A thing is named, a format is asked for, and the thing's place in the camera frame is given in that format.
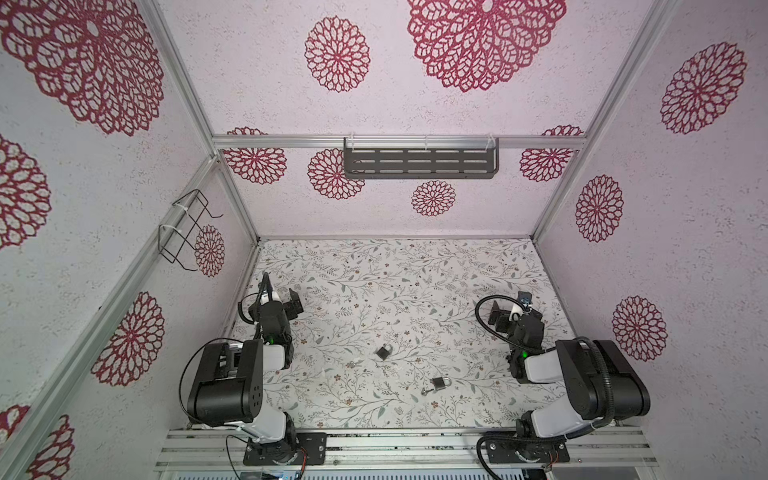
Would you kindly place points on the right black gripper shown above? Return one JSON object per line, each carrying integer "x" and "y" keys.
{"x": 501, "y": 315}

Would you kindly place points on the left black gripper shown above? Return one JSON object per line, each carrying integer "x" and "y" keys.
{"x": 265, "y": 294}

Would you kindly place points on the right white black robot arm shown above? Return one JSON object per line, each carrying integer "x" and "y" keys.
{"x": 600, "y": 385}

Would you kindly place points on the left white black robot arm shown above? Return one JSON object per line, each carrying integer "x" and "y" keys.
{"x": 228, "y": 387}

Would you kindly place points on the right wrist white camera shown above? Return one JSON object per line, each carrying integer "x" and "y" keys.
{"x": 522, "y": 305}

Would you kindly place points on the black wire wall rack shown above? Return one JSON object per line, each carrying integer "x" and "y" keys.
{"x": 192, "y": 242}

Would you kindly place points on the grey slotted wall shelf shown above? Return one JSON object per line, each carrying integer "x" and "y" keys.
{"x": 419, "y": 163}

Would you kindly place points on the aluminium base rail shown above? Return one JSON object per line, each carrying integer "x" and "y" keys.
{"x": 401, "y": 449}

